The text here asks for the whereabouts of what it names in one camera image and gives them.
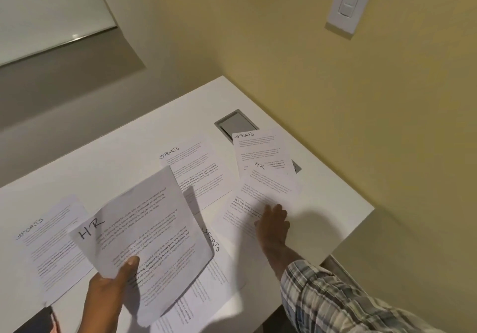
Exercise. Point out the person's left hand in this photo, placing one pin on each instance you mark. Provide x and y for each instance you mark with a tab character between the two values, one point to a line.
104	299

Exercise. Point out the person's right hand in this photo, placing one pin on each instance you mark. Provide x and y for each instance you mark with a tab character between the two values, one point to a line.
274	232

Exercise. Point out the white text paper sheet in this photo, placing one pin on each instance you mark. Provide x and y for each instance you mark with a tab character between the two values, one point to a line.
201	165
261	146
216	280
253	194
48	247
141	224

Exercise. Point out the black expanding folder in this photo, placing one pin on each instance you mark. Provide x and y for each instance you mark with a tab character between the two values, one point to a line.
37	323

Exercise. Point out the person's right forearm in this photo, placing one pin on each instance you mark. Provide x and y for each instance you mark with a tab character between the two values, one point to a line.
285	265

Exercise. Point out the plaid shirt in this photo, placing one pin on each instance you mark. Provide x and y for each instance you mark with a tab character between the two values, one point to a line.
335	299

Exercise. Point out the white wall board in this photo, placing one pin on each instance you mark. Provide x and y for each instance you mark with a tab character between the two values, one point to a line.
44	8

